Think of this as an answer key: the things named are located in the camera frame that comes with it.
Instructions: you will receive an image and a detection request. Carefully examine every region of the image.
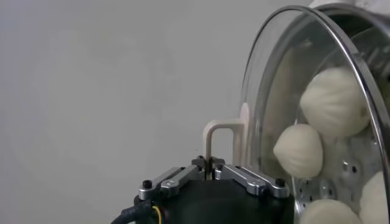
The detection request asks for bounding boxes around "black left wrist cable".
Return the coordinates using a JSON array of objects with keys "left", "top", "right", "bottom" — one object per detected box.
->
[{"left": 110, "top": 199, "right": 162, "bottom": 224}]

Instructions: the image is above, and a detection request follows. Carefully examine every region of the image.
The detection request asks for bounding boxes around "glass lid with cream handle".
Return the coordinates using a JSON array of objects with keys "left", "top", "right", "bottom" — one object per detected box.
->
[{"left": 202, "top": 4, "right": 390, "bottom": 224}]

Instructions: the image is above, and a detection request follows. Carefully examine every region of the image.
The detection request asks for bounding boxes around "white steamed baozi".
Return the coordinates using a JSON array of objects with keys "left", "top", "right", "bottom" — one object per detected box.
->
[
  {"left": 272, "top": 123, "right": 324, "bottom": 180},
  {"left": 358, "top": 172, "right": 390, "bottom": 224},
  {"left": 299, "top": 198, "right": 363, "bottom": 224},
  {"left": 299, "top": 66, "right": 372, "bottom": 138}
]

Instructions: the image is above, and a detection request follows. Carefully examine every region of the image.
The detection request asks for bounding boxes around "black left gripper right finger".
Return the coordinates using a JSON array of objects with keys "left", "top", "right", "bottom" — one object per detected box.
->
[{"left": 211, "top": 156, "right": 290, "bottom": 199}]

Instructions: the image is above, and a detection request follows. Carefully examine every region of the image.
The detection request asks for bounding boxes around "perforated steel steamer basket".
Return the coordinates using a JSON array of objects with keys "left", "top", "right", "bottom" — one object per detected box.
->
[{"left": 292, "top": 0, "right": 390, "bottom": 224}]

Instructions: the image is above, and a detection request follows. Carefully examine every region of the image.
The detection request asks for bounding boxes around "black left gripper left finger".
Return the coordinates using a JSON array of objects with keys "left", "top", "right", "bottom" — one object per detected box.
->
[{"left": 138, "top": 156, "right": 208, "bottom": 201}]

